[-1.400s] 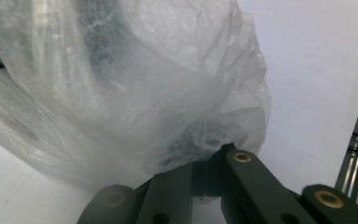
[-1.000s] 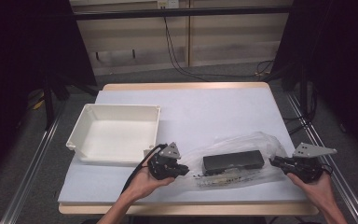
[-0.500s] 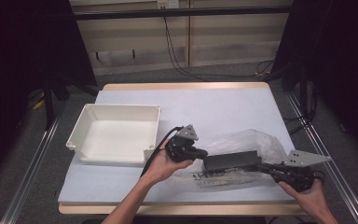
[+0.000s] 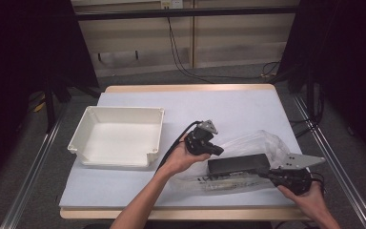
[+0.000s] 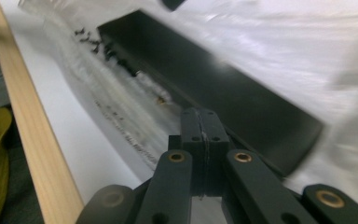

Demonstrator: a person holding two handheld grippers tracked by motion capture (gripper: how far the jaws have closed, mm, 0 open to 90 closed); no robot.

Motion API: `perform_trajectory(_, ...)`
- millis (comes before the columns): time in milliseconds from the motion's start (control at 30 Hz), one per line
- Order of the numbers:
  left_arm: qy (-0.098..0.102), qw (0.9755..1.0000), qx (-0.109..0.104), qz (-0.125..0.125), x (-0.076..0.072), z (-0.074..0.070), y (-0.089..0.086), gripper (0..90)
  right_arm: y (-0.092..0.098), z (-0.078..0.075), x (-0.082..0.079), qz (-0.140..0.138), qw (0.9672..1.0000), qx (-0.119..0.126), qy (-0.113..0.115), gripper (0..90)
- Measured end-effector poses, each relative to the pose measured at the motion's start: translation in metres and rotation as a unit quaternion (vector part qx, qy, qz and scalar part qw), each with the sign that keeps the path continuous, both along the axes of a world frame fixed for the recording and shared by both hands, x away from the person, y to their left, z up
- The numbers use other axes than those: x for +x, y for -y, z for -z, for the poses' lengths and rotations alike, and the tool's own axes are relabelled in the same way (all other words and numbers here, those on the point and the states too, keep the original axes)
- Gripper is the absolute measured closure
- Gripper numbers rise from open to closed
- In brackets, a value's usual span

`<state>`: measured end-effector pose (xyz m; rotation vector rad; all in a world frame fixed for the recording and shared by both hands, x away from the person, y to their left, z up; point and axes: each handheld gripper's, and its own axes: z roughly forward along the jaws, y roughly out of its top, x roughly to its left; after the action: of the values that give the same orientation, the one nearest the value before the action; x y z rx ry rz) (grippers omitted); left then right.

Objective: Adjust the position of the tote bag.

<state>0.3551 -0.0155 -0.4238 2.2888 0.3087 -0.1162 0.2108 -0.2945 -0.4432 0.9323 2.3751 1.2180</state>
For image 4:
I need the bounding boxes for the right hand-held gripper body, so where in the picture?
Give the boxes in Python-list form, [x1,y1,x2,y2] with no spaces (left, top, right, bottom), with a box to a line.
[271,153,327,196]

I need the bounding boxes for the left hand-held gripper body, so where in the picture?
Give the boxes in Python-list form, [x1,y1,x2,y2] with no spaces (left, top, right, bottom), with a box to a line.
[184,119,219,156]

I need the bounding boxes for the black rectangular box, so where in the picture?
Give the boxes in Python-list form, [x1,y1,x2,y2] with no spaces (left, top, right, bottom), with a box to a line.
[207,153,272,177]

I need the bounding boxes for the clear printed plastic bag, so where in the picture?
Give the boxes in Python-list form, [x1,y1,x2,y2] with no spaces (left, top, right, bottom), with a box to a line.
[171,129,292,196]

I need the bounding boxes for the person's left hand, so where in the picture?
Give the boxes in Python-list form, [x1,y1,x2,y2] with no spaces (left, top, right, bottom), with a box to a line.
[161,133,212,178]

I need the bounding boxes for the person's right hand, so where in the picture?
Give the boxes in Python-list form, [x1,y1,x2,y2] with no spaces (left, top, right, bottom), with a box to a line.
[276,180,332,221]

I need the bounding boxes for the white table mat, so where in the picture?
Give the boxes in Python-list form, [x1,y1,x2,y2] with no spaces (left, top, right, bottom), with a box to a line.
[58,89,309,209]

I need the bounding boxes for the wooden table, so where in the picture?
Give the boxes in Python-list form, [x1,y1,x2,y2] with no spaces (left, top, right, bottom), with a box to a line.
[59,83,315,221]

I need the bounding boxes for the black metal stand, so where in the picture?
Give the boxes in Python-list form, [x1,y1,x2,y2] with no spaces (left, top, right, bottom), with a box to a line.
[268,61,319,123]
[42,74,103,135]

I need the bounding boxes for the white plastic tray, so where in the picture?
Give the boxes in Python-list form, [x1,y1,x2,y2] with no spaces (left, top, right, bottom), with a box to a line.
[67,105,166,169]

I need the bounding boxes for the dark curtain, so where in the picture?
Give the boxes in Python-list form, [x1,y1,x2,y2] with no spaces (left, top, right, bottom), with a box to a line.
[278,0,366,168]
[0,0,100,194]

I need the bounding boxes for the black horizontal bar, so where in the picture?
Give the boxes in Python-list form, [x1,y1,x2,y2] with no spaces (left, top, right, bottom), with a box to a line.
[75,5,299,22]

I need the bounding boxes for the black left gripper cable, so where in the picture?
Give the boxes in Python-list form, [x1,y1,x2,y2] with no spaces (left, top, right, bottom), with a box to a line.
[154,120,203,174]

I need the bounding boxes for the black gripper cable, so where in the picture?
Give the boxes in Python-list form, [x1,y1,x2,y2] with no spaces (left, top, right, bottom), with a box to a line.
[310,172,328,196]
[154,120,203,174]

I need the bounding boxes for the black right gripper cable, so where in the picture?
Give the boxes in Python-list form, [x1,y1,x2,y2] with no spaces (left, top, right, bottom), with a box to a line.
[310,172,328,196]

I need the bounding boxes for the black floor cables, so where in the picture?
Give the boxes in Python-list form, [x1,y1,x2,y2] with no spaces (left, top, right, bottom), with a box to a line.
[288,89,326,139]

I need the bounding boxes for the aluminium floor rail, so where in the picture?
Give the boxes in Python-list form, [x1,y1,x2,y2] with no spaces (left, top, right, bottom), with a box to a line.
[291,94,366,229]
[0,103,69,229]

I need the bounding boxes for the black hanging wall cable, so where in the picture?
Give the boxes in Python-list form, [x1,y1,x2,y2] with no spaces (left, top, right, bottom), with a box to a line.
[166,16,282,85]

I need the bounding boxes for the white wall outlet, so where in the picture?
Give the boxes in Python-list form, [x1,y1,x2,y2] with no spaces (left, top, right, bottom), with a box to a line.
[160,0,185,10]

